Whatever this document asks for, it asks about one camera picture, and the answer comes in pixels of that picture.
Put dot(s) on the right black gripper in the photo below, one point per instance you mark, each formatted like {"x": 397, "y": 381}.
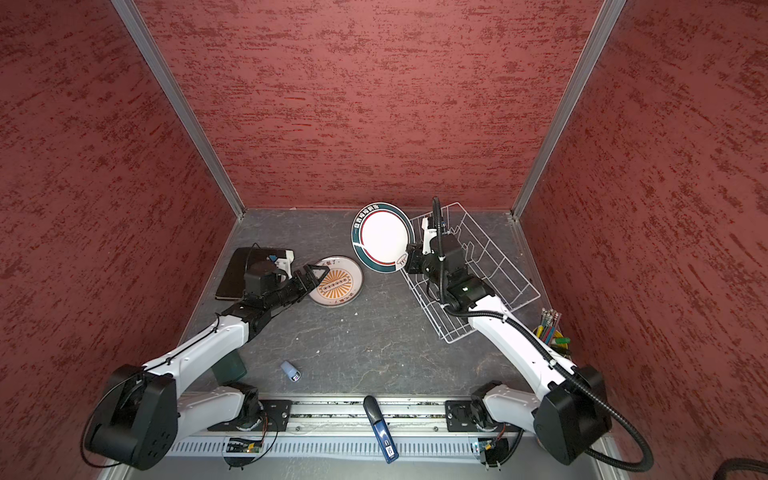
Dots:
{"x": 414, "y": 252}

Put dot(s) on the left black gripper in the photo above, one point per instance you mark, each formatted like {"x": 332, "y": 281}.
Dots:
{"x": 306, "y": 288}

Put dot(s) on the round patterned plate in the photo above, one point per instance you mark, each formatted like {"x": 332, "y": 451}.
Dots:
{"x": 341, "y": 285}
{"x": 380, "y": 235}

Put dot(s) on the round patterned plate back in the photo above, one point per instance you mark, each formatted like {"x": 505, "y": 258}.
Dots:
{"x": 380, "y": 235}

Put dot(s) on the dark brown square plate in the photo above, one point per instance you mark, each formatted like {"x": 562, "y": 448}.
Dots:
{"x": 232, "y": 284}

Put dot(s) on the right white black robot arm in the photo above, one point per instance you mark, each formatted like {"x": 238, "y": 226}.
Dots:
{"x": 565, "y": 407}

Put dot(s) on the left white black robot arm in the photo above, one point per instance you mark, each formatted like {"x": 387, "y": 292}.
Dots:
{"x": 145, "y": 409}

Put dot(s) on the small light blue object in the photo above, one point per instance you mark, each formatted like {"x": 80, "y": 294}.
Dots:
{"x": 291, "y": 371}

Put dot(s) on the dark green block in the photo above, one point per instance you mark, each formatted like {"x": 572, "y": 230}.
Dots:
{"x": 230, "y": 369}

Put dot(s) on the blue black handheld tool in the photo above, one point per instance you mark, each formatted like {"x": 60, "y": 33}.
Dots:
{"x": 380, "y": 429}

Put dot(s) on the yellow pen cup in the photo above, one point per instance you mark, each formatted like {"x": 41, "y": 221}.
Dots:
{"x": 548, "y": 331}

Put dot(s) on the left small circuit board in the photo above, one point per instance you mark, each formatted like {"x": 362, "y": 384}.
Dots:
{"x": 245, "y": 446}

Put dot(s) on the small circuit board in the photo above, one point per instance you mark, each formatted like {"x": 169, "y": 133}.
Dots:
{"x": 245, "y": 446}
{"x": 492, "y": 453}

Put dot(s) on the right small circuit board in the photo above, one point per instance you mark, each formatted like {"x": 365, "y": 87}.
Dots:
{"x": 492, "y": 453}

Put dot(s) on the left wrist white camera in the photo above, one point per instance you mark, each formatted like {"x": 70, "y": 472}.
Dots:
{"x": 283, "y": 259}

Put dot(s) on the wrist white camera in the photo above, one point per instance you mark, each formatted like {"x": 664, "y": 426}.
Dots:
{"x": 283, "y": 259}
{"x": 429, "y": 232}

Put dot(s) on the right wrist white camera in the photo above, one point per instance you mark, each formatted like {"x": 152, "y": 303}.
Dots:
{"x": 429, "y": 232}

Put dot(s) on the white wire dish rack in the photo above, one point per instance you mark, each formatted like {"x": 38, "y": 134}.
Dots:
{"x": 496, "y": 261}

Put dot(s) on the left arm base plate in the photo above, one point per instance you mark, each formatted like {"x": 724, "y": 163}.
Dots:
{"x": 274, "y": 416}

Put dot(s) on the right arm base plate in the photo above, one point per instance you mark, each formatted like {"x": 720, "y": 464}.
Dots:
{"x": 460, "y": 417}

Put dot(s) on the aluminium front rail frame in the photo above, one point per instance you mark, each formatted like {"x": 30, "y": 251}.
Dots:
{"x": 338, "y": 428}

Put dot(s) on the left aluminium corner post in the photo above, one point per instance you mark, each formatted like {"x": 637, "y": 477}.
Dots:
{"x": 137, "y": 28}

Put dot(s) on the aluminium corner post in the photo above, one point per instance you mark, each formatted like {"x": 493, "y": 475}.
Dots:
{"x": 602, "y": 28}
{"x": 137, "y": 28}

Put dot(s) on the right aluminium corner post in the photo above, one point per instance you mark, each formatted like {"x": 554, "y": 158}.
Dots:
{"x": 602, "y": 28}

